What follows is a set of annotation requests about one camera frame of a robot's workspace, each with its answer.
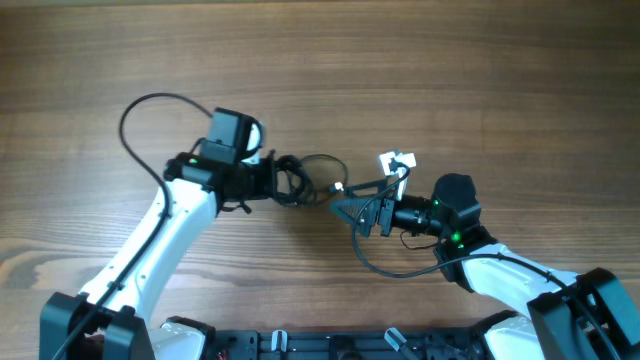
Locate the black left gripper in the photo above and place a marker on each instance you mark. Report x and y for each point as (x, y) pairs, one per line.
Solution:
(265, 187)

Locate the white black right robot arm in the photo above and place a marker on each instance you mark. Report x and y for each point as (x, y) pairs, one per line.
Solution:
(553, 314)

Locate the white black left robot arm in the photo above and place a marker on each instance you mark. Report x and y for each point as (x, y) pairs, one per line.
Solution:
(108, 318)

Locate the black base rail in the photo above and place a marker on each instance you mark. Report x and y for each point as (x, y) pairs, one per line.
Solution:
(428, 344)

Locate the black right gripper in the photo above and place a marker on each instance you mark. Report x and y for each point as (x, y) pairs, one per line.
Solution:
(382, 210)

